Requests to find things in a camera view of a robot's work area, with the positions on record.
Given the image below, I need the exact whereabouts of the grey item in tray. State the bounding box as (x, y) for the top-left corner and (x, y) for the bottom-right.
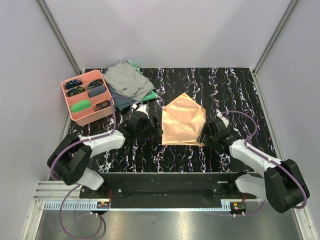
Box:
(88, 85), (106, 98)

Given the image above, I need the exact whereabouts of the left aluminium frame post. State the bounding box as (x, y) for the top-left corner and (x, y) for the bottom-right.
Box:
(36, 0), (82, 75)

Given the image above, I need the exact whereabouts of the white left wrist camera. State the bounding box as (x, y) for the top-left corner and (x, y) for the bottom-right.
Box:
(131, 104), (149, 119)

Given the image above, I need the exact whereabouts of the dark brown item in tray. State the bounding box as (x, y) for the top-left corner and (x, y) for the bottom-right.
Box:
(96, 100), (111, 110)

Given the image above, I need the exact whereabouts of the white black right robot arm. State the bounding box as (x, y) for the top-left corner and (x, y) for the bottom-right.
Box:
(197, 117), (310, 213)

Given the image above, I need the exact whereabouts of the peach satin napkin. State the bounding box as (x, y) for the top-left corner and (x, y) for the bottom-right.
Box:
(161, 92), (206, 146)

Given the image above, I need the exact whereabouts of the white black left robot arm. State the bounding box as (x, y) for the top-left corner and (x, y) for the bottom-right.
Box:
(47, 111), (163, 198)

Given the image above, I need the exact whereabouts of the pink compartment tray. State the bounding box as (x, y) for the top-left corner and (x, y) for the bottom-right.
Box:
(61, 69), (114, 127)

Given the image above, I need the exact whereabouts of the green item in tray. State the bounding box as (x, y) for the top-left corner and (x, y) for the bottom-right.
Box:
(70, 99), (91, 113)

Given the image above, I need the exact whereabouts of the right aluminium frame post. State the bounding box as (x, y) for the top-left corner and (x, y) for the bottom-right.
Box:
(252, 0), (300, 76)

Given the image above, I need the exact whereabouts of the aluminium frame post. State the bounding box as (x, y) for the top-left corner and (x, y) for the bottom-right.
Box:
(36, 0), (82, 75)
(252, 0), (300, 76)

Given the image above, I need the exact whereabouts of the aluminium frame rail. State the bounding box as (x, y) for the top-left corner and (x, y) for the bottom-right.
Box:
(35, 179), (257, 207)

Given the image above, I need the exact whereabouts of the blue grey folded cloth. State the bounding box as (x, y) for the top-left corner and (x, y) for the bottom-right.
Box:
(108, 87), (152, 111)

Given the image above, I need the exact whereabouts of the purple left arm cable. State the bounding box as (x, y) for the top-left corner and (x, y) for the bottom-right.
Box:
(49, 95), (138, 238)

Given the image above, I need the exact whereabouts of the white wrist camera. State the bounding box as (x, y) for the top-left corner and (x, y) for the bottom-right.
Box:
(131, 104), (149, 119)
(216, 111), (229, 128)

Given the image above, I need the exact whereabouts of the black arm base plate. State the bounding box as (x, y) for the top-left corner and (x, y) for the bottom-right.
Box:
(79, 172), (256, 211)

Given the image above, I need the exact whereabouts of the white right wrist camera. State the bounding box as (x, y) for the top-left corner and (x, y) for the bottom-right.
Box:
(216, 111), (229, 128)

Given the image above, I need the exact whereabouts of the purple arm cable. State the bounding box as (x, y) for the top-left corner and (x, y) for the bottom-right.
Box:
(207, 110), (309, 218)
(49, 95), (138, 238)

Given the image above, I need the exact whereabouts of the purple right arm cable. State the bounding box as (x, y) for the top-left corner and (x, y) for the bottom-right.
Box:
(207, 110), (309, 218)

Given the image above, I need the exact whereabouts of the white slotted cable duct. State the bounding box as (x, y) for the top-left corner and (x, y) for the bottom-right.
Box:
(44, 200), (247, 212)

